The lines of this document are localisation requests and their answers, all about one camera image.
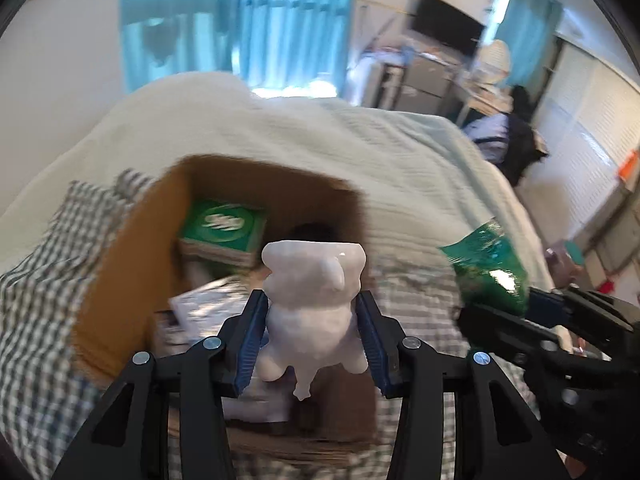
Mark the orange tag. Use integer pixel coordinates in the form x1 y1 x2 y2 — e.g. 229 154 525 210
618 149 640 181

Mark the white plush toy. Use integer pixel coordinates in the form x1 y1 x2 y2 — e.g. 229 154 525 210
255 240 369 402

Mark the white wardrobe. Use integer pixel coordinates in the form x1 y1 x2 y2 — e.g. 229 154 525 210
515 35 640 282

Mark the black flat screen television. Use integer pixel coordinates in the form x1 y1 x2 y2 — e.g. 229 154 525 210
408 0 487 57

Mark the dark clothes pile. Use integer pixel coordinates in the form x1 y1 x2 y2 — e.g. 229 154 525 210
462 85 549 187

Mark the grey cabinet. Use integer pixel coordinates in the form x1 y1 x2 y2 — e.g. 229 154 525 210
399 52 457 102

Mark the brown cardboard box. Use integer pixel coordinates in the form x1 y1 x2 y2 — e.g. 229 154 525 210
72 154 382 462

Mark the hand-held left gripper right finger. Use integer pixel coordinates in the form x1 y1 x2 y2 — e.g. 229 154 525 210
354 290 572 480

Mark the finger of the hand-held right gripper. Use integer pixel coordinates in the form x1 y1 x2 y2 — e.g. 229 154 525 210
457 304 560 364
527 289 573 330

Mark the printed paper booklet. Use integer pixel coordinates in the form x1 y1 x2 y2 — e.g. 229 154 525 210
154 275 292 424

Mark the green tissue box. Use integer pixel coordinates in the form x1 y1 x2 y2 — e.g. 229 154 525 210
178 198 269 267

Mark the blue window curtain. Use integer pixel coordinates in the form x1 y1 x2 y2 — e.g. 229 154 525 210
119 0 362 99
492 0 564 87

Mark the white framed oval mirror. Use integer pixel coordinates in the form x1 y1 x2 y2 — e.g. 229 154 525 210
475 39 512 86

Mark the green snack packet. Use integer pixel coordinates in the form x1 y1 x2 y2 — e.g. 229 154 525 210
439 217 532 319

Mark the light green knitted blanket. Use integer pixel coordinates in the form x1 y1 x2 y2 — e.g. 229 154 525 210
0 72 552 302

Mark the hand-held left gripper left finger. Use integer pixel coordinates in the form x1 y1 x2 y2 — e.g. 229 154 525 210
52 289 271 480

